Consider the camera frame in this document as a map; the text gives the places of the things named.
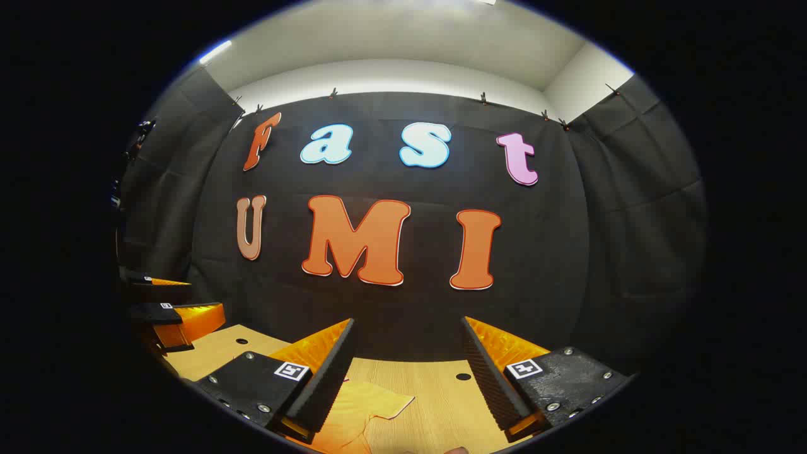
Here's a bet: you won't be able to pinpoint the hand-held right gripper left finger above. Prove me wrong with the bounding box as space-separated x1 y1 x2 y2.
180 317 357 445

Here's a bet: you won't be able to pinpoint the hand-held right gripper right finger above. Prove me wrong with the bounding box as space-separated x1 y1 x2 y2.
459 315 634 443

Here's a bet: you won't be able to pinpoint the orange T-shirt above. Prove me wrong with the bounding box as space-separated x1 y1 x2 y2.
296 377 415 454

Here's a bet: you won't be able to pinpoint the dark stand-mounted device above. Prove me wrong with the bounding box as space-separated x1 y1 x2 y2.
112 117 157 209

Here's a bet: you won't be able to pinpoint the ceiling light strip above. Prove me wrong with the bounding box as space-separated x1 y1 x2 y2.
199 39 234 66

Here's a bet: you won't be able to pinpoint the row of black cloth clips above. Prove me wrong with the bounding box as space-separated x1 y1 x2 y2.
230 84 622 132

